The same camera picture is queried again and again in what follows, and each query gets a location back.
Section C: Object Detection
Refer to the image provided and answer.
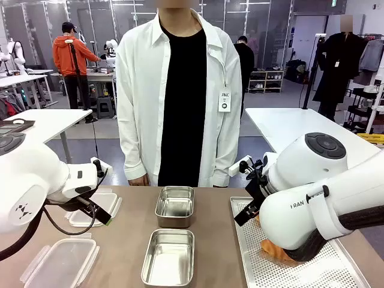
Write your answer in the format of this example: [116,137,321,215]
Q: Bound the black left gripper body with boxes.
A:
[47,196,97,213]

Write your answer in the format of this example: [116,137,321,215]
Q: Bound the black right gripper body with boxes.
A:
[244,163,271,209]

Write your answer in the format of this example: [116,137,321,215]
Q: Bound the clear plastic container lid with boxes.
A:
[19,236,101,288]
[64,191,123,228]

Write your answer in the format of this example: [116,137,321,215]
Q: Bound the rectangular stainless steel container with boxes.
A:
[140,228,196,288]
[154,185,196,229]

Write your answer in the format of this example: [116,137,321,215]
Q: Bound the person's right hand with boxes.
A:
[128,173,150,187]

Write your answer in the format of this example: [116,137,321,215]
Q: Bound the perforated metal baking tray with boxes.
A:
[230,196,371,288]

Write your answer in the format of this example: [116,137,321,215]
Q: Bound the large white side table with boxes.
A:
[244,107,382,164]

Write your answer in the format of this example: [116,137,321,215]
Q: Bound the white name badge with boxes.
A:
[218,89,232,113]

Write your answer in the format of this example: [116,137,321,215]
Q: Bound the black flat device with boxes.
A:
[0,119,36,136]

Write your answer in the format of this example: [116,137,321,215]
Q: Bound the grey step stool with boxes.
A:
[95,97,116,119]

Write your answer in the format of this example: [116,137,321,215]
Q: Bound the black braided right arm sleeve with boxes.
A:
[287,199,384,263]

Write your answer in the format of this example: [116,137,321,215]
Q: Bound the wooden shoe rack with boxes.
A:
[248,69,286,94]

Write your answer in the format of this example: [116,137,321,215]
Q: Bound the person in white shirt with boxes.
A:
[115,6,243,188]

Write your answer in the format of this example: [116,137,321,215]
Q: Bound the yellow black striped item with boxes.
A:
[356,133,384,146]

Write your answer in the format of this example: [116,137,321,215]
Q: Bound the black tripod stand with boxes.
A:
[301,33,327,110]

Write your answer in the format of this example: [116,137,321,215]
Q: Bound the person in black clothes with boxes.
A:
[233,35,256,119]

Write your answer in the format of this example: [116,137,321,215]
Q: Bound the black shelf cart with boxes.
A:
[343,86,384,134]

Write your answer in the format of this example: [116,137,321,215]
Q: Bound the background workbench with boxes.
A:
[50,69,118,118]

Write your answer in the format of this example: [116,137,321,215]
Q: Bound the white background desk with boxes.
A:
[0,68,55,110]

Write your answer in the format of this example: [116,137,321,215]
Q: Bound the person in black coat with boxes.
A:
[312,14,371,122]

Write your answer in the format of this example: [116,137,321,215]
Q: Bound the person in orange jacket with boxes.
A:
[52,21,101,124]

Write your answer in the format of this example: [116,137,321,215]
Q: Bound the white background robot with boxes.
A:
[103,38,119,68]

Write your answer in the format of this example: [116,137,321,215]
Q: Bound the grey hanging garment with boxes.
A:
[358,38,384,73]

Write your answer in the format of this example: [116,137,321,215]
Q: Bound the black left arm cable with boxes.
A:
[0,199,101,262]

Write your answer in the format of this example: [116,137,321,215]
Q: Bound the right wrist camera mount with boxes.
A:
[228,155,253,178]

